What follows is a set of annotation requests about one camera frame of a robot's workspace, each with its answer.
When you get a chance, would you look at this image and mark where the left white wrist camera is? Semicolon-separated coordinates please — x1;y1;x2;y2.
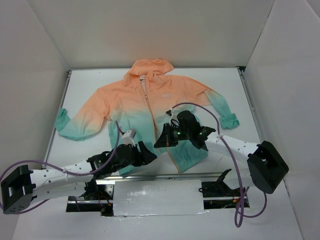
121;128;137;146

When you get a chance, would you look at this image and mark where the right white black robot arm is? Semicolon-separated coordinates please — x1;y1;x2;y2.
154;110;289;196

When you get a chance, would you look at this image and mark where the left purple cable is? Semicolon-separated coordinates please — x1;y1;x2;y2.
0;120;126;213

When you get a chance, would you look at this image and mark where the purple cable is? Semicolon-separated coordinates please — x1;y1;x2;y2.
171;102;268;228
0;120;126;213

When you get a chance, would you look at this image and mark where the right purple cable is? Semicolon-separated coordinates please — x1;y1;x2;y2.
171;102;268;228

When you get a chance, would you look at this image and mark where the orange and teal hooded jacket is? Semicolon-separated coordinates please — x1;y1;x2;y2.
54;59;240;173

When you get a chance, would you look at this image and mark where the white foil covered panel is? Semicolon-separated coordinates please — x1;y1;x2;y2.
113;180;205;217

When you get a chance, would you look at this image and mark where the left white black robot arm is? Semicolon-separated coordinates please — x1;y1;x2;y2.
0;141;157;215

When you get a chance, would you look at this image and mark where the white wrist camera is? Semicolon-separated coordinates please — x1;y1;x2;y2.
121;128;137;146
165;108;180;127

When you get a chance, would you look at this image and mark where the aluminium table frame rail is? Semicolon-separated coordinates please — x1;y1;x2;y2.
45;68;261;180

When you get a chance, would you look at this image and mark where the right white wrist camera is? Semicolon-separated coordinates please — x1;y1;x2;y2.
165;108;180;127

